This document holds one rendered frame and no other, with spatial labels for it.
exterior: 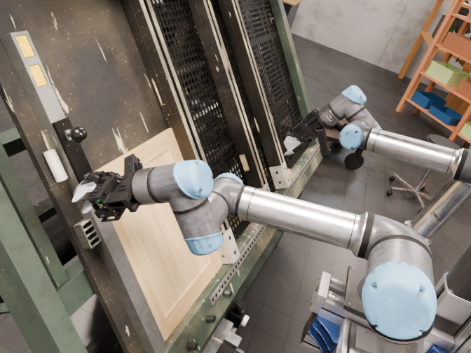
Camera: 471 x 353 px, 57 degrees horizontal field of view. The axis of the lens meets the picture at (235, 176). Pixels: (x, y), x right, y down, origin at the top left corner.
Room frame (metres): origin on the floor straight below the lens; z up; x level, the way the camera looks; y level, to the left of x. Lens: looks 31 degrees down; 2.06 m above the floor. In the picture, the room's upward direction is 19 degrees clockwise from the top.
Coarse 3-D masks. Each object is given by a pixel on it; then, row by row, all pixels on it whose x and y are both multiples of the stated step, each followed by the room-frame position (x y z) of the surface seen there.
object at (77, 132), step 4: (76, 128) 0.83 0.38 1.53; (80, 128) 0.83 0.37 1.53; (64, 132) 0.89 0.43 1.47; (68, 132) 0.90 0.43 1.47; (72, 132) 0.82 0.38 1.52; (76, 132) 0.82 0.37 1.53; (80, 132) 0.82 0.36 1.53; (84, 132) 0.83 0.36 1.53; (68, 136) 0.89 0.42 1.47; (72, 136) 0.82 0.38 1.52; (76, 136) 0.82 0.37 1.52; (80, 136) 0.82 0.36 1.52; (84, 136) 0.83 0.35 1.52; (68, 140) 0.89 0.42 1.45; (72, 140) 0.82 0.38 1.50; (76, 140) 0.82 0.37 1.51; (80, 140) 0.82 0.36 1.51; (84, 140) 0.83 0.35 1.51
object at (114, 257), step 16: (16, 32) 0.93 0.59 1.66; (16, 48) 0.91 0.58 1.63; (32, 48) 0.95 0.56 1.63; (16, 64) 0.91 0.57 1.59; (32, 64) 0.93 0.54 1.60; (32, 80) 0.90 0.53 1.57; (48, 80) 0.95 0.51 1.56; (32, 96) 0.90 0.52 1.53; (48, 96) 0.92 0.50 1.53; (48, 112) 0.90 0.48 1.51; (48, 128) 0.89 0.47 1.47; (64, 160) 0.87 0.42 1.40; (80, 208) 0.86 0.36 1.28; (96, 224) 0.84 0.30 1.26; (112, 224) 0.89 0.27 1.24; (112, 240) 0.86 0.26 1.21; (112, 256) 0.83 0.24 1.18; (112, 272) 0.83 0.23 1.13; (128, 272) 0.85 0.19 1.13; (128, 288) 0.82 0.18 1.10; (128, 304) 0.81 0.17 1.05; (144, 304) 0.84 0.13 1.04; (144, 320) 0.81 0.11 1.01; (144, 336) 0.79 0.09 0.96; (160, 336) 0.82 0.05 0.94; (160, 352) 0.79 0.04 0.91
